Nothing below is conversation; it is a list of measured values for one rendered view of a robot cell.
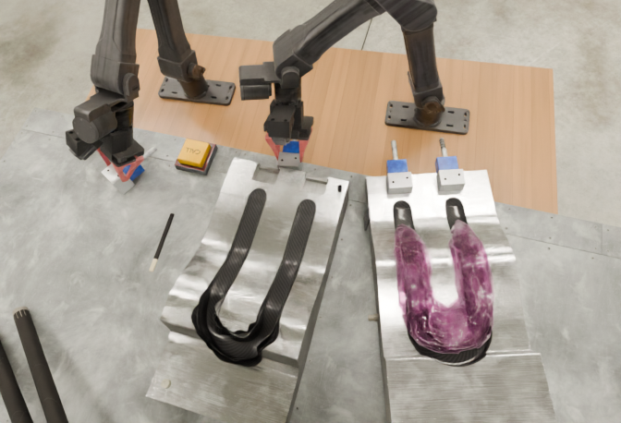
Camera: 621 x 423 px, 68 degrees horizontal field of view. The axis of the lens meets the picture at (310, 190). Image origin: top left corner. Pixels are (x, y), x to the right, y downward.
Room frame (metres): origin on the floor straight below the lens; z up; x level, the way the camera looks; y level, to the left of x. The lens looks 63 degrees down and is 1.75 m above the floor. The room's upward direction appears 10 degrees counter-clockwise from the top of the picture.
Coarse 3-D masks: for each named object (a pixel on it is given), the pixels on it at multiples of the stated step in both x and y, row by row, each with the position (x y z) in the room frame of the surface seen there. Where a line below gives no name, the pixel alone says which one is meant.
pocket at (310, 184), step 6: (306, 174) 0.47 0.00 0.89; (306, 180) 0.47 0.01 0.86; (312, 180) 0.47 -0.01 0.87; (318, 180) 0.46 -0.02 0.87; (324, 180) 0.46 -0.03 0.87; (306, 186) 0.46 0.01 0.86; (312, 186) 0.46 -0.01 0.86; (318, 186) 0.45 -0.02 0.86; (324, 186) 0.45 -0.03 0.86; (312, 192) 0.44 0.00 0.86; (318, 192) 0.44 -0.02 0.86
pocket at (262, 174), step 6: (258, 168) 0.52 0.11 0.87; (264, 168) 0.51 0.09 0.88; (270, 168) 0.51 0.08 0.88; (258, 174) 0.51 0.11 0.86; (264, 174) 0.51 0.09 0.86; (270, 174) 0.50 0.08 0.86; (276, 174) 0.50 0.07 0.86; (258, 180) 0.49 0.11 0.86; (264, 180) 0.49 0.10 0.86; (270, 180) 0.49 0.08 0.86
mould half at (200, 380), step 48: (240, 192) 0.46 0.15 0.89; (288, 192) 0.44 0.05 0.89; (336, 192) 0.42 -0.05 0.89; (336, 240) 0.34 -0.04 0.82; (192, 288) 0.25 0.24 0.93; (240, 288) 0.24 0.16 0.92; (192, 336) 0.18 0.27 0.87; (288, 336) 0.14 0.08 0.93; (192, 384) 0.10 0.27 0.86; (240, 384) 0.08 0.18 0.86; (288, 384) 0.07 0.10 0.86
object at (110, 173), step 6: (150, 150) 0.64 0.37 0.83; (156, 150) 0.64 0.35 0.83; (144, 156) 0.63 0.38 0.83; (108, 168) 0.60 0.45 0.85; (114, 168) 0.59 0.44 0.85; (126, 168) 0.60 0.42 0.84; (138, 168) 0.59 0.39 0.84; (108, 174) 0.58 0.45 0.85; (114, 174) 0.58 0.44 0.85; (126, 174) 0.58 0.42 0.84; (132, 174) 0.58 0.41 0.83; (138, 174) 0.59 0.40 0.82; (114, 180) 0.56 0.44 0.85; (120, 180) 0.56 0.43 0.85; (132, 180) 0.58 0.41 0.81; (120, 186) 0.56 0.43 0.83; (126, 186) 0.56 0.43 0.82; (132, 186) 0.57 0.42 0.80
